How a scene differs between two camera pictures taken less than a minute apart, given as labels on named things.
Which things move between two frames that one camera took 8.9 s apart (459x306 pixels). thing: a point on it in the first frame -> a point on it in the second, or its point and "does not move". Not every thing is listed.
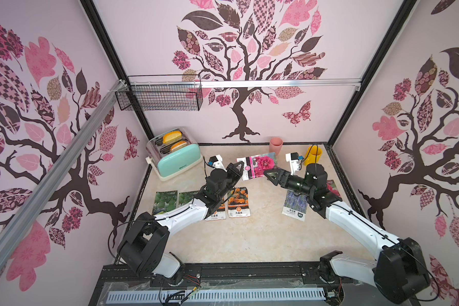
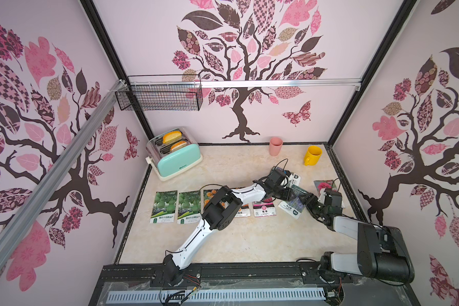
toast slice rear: (171, 136) does not move
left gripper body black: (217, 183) -> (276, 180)
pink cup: (275, 146) does not move
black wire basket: (181, 92) does not move
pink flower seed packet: (255, 166) -> (264, 208)
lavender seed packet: (295, 205) does not move
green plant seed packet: (164, 202) does not move
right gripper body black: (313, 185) -> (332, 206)
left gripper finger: (213, 203) -> (286, 194)
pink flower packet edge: (331, 187) does not move
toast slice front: (178, 145) does not move
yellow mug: (312, 155) does not move
